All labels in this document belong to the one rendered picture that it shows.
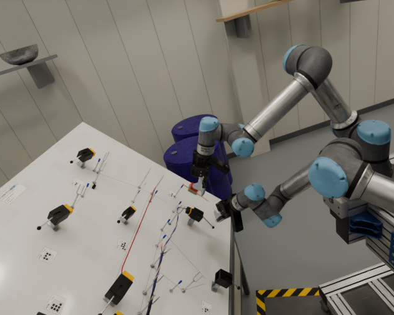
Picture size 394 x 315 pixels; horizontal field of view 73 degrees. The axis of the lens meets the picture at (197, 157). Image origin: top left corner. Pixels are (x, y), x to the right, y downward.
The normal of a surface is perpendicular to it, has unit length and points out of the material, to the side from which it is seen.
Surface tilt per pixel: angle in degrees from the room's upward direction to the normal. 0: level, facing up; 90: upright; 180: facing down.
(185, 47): 90
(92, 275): 46
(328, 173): 88
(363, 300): 0
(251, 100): 90
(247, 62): 90
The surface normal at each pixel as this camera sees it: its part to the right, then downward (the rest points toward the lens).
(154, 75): 0.18, 0.43
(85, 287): 0.51, -0.70
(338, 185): -0.74, 0.45
